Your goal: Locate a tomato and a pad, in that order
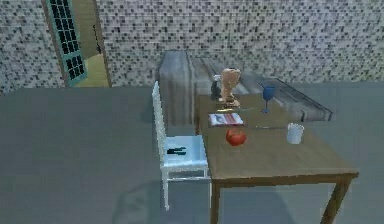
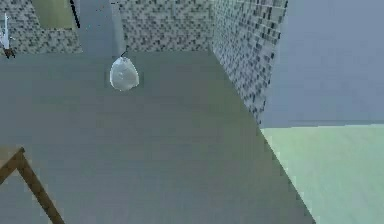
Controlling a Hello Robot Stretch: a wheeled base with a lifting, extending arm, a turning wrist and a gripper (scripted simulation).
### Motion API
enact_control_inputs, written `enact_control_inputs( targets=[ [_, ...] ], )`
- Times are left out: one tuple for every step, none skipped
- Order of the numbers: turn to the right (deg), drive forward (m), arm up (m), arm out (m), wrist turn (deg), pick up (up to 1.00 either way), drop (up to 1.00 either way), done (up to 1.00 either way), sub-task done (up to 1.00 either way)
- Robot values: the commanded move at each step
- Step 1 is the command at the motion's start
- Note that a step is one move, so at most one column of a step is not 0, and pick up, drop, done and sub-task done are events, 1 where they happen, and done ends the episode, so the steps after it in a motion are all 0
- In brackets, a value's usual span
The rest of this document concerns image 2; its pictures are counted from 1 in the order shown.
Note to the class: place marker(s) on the pale grey rounded bin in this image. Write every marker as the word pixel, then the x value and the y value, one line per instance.
pixel 124 74

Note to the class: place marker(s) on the brown wooden table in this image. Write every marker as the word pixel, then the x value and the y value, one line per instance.
pixel 23 170

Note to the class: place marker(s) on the white thin object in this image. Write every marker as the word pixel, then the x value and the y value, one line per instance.
pixel 5 33

